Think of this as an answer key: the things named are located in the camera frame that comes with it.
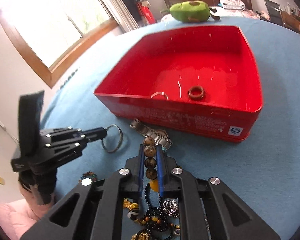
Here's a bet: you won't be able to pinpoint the brown wooden ring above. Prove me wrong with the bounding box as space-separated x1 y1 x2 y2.
188 86 205 101

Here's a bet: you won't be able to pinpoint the white wall cable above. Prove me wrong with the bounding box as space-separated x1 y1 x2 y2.
0 112 21 146

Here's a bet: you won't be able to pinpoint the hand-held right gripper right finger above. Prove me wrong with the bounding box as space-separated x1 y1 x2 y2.
156 144 282 240

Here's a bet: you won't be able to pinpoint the silver bracelet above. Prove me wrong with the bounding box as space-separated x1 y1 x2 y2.
130 119 173 148

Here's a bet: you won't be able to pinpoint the gold pendant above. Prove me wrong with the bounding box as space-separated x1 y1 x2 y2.
132 232 151 240

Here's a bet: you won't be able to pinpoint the black bead necklace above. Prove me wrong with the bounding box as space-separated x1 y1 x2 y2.
130 182 181 240

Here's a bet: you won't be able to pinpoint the silver bangle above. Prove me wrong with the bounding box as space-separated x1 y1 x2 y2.
101 124 123 153

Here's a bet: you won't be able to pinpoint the wooden frame window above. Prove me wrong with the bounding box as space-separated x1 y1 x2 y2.
0 0 118 88

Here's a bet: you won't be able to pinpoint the multicolour bead bracelet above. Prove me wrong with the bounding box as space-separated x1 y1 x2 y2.
79 171 98 181

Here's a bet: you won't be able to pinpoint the brown wooden bead bracelet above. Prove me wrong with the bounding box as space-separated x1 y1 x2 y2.
143 136 162 193

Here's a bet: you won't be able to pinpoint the blue blanket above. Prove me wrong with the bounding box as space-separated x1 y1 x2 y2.
40 15 300 240

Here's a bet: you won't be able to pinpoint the wooden desk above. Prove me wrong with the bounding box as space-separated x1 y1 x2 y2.
281 7 300 41

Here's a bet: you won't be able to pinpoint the black hanging coat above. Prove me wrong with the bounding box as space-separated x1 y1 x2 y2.
120 0 143 23

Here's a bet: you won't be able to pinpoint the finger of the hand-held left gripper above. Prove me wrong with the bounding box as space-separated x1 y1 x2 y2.
39 126 108 142
44 140 88 165

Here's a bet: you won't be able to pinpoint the red hanging cloth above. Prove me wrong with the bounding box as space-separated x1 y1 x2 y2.
137 1 157 25

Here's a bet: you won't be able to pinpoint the white curtain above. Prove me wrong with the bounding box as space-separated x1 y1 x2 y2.
107 0 140 32

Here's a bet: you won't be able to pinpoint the green avocado plush toy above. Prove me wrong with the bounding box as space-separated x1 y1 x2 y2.
160 1 221 23

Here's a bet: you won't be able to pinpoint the thin silver ring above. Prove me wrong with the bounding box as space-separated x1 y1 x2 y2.
151 91 169 100

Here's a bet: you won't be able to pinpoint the red box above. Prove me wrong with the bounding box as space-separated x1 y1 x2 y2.
94 25 263 143

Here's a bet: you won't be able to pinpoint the gold bracelet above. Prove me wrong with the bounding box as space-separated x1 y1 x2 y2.
123 198 141 211

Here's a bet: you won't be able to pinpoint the person's pink clothing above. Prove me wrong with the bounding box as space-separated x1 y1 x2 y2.
0 180 56 233

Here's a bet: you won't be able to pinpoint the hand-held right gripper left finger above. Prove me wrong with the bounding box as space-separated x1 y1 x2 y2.
20 144 144 240

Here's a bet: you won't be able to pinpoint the silver chain necklace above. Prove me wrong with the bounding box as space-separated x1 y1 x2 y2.
162 198 181 217

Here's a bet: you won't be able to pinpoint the folded white towels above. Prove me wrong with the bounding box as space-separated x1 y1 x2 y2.
218 0 246 11

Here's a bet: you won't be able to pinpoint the black office chair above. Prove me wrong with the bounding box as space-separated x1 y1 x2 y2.
263 0 286 27

